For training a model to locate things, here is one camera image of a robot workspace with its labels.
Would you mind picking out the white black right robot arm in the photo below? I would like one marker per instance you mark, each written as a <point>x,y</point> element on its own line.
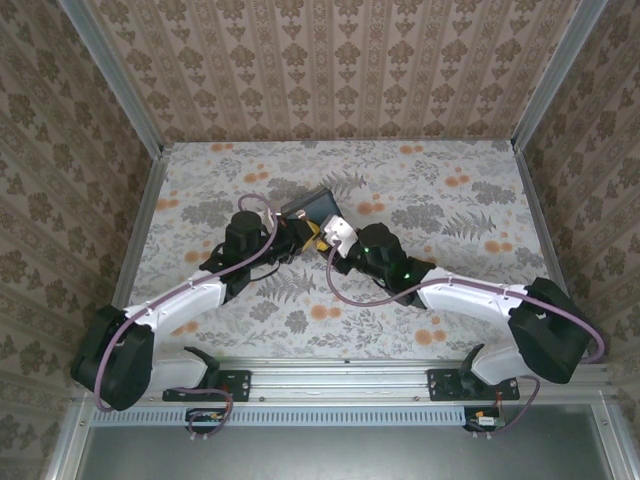
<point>465,297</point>

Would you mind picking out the aluminium table side rail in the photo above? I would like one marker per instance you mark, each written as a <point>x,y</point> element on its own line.
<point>145,225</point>
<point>540,215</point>

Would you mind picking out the dark box with painting print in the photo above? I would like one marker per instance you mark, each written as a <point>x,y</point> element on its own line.
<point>320,202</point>

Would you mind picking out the small circuit board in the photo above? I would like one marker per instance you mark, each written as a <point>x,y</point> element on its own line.
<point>205,418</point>
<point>487,420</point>

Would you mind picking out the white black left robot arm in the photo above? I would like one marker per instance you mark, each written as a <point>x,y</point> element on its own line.
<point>175,302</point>

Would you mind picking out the aluminium frame corner post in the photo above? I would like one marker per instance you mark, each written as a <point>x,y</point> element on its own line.
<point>115,85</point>
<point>555,80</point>

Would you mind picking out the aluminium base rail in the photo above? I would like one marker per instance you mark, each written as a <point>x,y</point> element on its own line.
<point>340,380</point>

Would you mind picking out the grey metal panel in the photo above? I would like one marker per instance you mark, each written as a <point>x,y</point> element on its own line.
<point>350,455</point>

